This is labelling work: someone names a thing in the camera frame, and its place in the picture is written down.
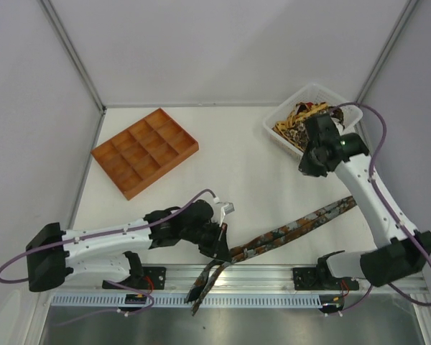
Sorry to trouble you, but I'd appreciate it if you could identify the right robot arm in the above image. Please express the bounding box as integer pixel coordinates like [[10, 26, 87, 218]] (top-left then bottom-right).
[[299, 113, 431, 287]]

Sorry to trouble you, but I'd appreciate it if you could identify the white slotted cable duct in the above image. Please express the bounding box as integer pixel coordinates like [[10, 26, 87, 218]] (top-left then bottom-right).
[[52, 293, 325, 309]]

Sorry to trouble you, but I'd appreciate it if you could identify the white plastic basket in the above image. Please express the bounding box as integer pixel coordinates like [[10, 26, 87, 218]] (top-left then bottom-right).
[[263, 83, 363, 160]]

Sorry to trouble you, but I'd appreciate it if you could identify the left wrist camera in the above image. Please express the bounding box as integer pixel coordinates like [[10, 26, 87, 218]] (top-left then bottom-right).
[[215, 202, 235, 225]]

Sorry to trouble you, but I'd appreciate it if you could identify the yellow patterned tie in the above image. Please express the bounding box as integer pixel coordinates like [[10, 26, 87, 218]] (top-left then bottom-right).
[[273, 102, 329, 134]]

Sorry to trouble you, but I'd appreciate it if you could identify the brown grey floral tie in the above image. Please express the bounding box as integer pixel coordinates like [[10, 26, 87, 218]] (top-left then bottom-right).
[[185, 196, 357, 316]]

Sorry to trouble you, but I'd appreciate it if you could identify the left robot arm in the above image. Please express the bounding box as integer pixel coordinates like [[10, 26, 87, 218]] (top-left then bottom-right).
[[26, 200, 234, 293]]

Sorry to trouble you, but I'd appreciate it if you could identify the dark floral tie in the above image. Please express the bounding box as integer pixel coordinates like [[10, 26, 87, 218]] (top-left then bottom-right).
[[280, 106, 330, 152]]

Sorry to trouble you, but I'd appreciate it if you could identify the left aluminium frame post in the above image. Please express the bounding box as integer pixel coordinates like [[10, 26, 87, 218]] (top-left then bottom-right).
[[37, 0, 106, 115]]

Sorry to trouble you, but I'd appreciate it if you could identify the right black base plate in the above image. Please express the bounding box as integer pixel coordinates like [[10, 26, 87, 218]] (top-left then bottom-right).
[[292, 267, 360, 291]]

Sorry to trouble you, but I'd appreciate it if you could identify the aluminium mounting rail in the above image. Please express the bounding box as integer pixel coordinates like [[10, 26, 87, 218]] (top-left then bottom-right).
[[52, 263, 429, 295]]

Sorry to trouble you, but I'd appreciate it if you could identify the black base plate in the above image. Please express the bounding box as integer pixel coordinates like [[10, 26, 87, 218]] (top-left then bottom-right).
[[292, 267, 360, 291], [118, 266, 167, 290]]

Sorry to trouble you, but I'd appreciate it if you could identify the right aluminium frame post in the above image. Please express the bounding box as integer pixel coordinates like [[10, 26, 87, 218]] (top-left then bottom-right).
[[355, 0, 421, 105]]

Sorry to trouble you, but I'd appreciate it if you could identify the aluminium frame post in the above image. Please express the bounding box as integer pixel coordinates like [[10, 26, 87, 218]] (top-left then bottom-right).
[[37, 0, 106, 115], [355, 0, 421, 105]]

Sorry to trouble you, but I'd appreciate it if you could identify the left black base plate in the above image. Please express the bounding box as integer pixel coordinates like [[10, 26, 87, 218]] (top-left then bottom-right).
[[118, 266, 167, 290]]

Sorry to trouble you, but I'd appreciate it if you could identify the orange compartment tray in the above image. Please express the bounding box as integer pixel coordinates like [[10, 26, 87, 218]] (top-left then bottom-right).
[[91, 108, 199, 201]]

